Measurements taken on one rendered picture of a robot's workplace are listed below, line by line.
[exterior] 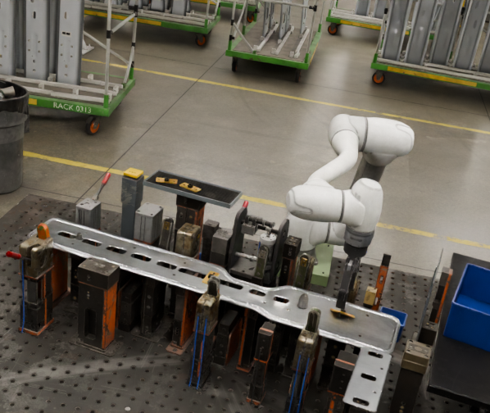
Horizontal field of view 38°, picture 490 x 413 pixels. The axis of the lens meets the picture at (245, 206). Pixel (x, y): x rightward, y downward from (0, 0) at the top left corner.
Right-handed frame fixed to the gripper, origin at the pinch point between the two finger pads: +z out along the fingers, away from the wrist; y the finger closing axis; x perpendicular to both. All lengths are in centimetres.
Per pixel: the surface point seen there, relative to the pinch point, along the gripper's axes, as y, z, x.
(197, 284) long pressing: 6, 9, -49
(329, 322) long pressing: 4.9, 9.1, -2.4
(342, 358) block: 19.2, 10.8, 5.3
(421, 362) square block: 17.1, 4.9, 28.6
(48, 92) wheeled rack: -310, 83, -317
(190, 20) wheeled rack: -675, 87, -341
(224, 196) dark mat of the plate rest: -33, -6, -57
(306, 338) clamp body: 23.7, 4.4, -6.1
